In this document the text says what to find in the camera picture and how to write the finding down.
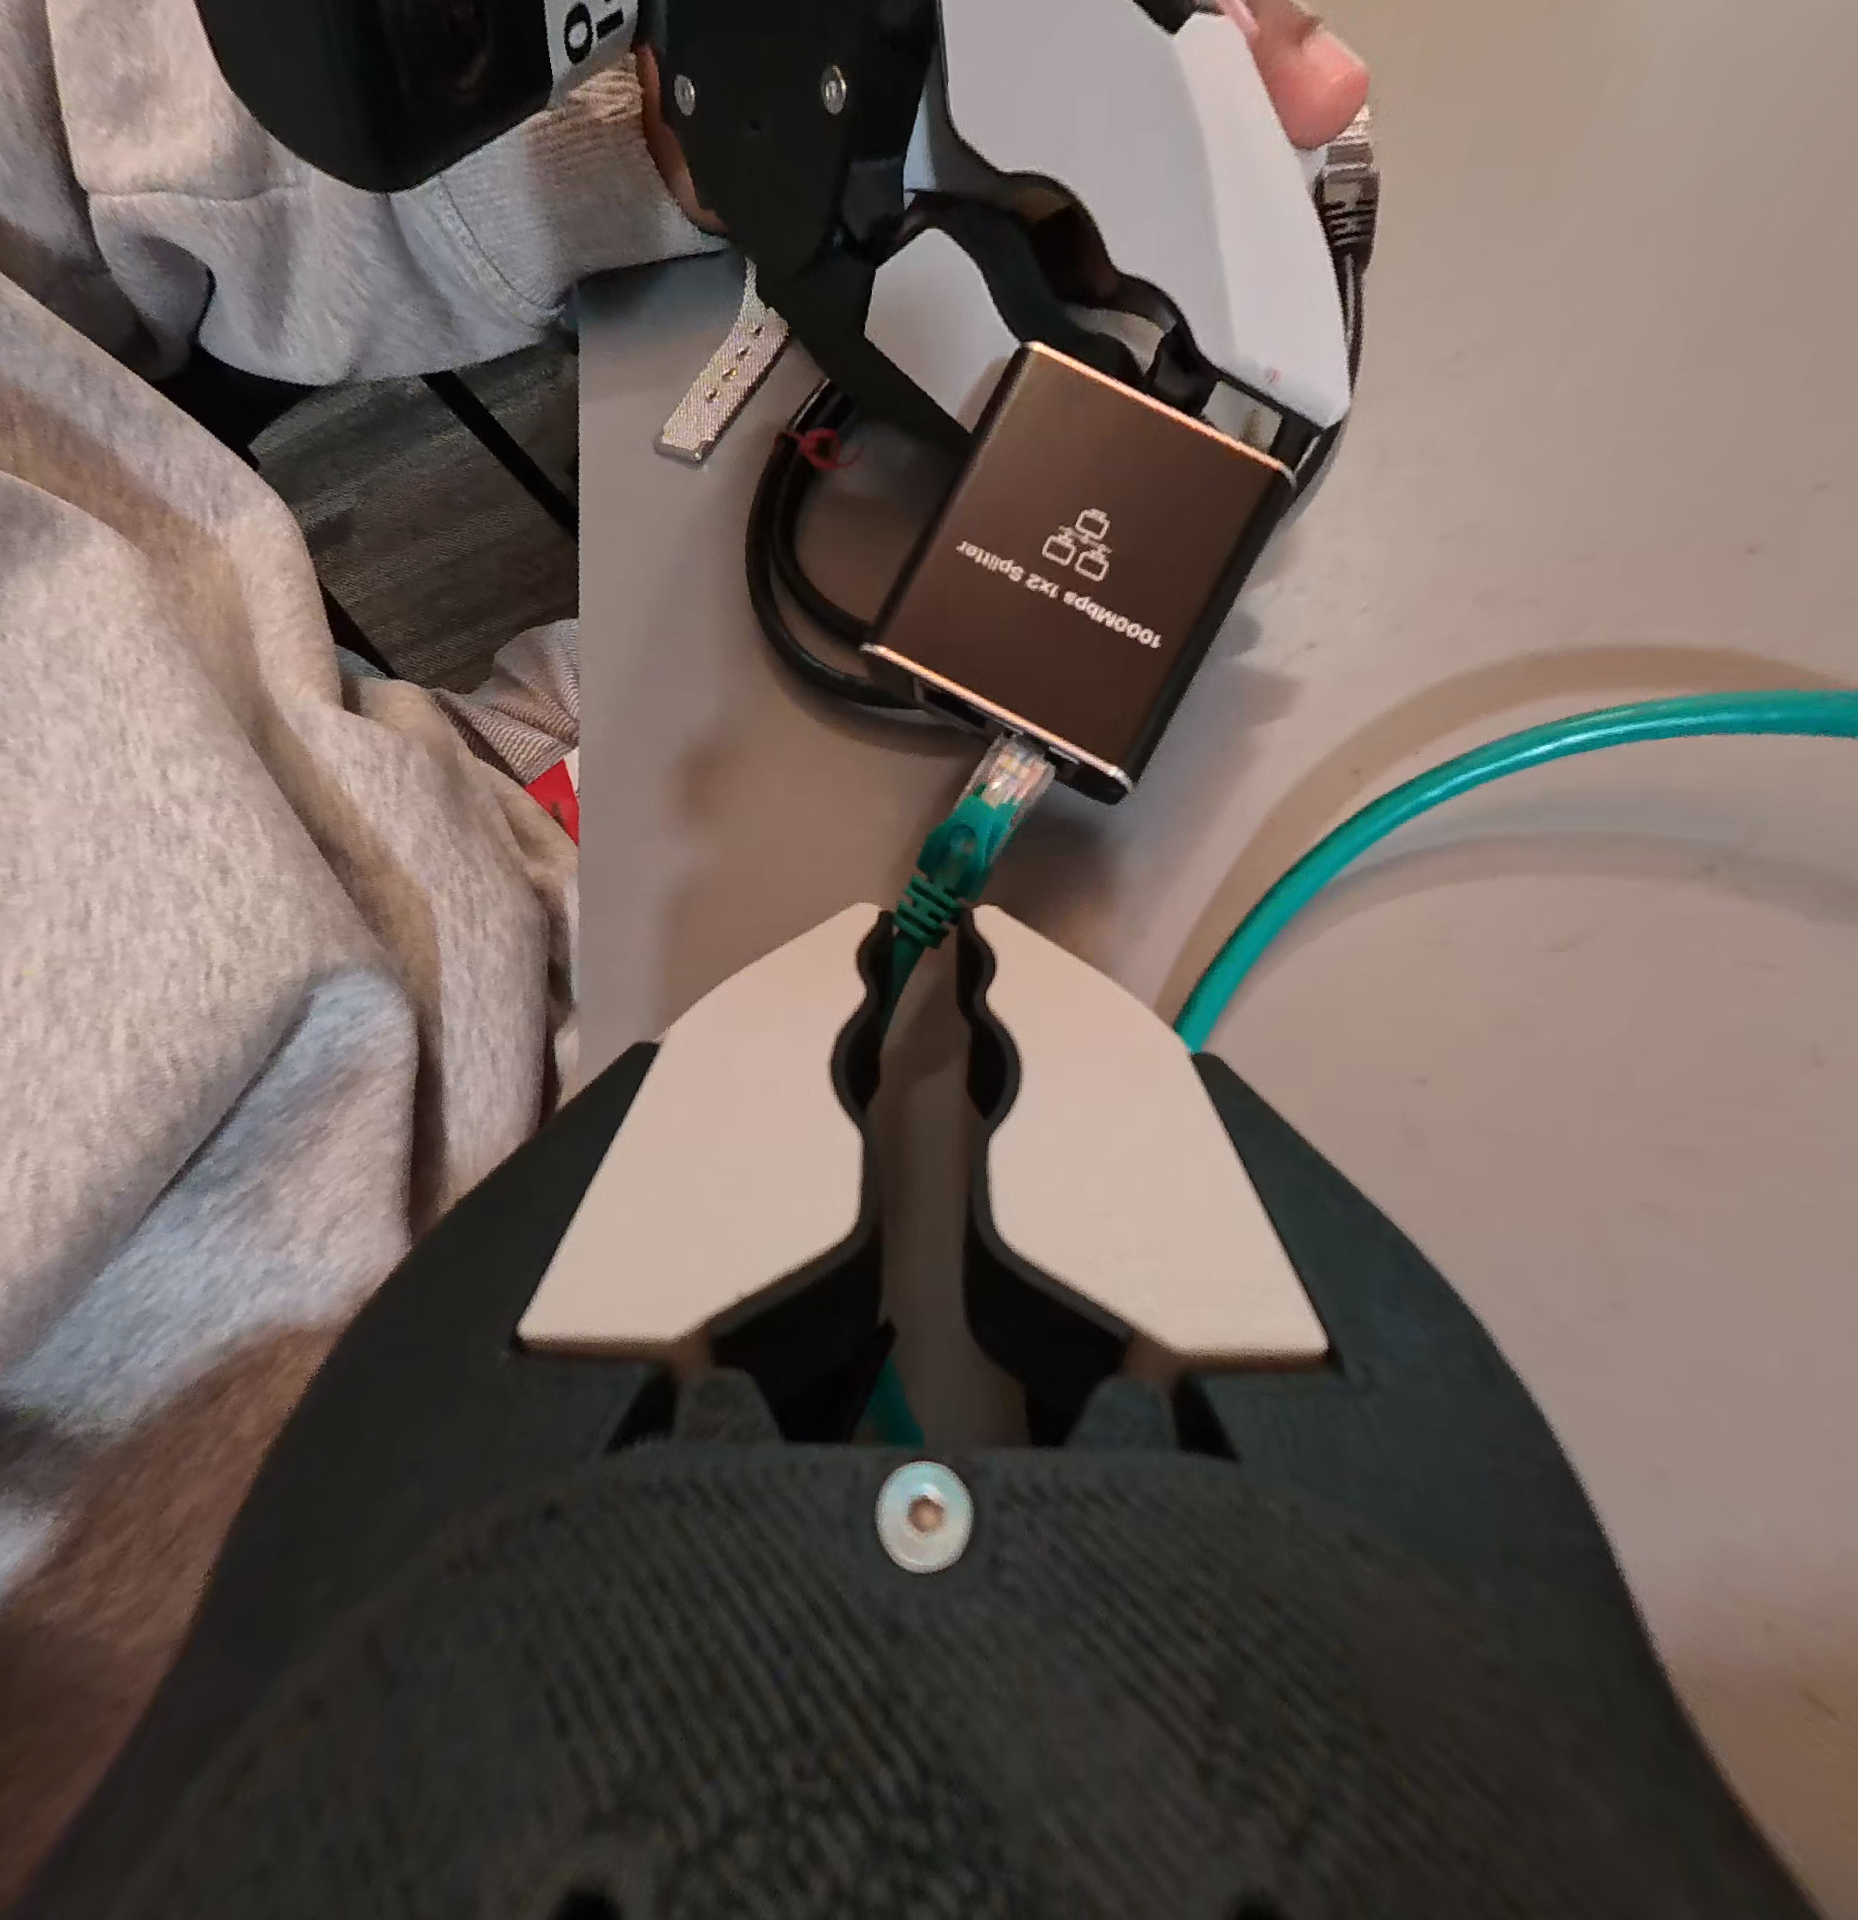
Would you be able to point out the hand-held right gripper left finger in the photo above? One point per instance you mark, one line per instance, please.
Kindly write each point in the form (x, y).
(719, 1185)

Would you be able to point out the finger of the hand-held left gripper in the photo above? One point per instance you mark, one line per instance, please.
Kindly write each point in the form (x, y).
(1139, 151)
(869, 361)

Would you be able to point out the black network splitter box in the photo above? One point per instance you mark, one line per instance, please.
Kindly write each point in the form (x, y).
(1078, 494)

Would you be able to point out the person's left hand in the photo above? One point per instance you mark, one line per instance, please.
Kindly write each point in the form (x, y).
(1312, 75)

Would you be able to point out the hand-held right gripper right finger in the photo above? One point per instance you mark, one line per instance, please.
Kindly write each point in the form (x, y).
(1155, 1185)

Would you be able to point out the red twist tie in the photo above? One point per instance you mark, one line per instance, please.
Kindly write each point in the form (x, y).
(816, 447)

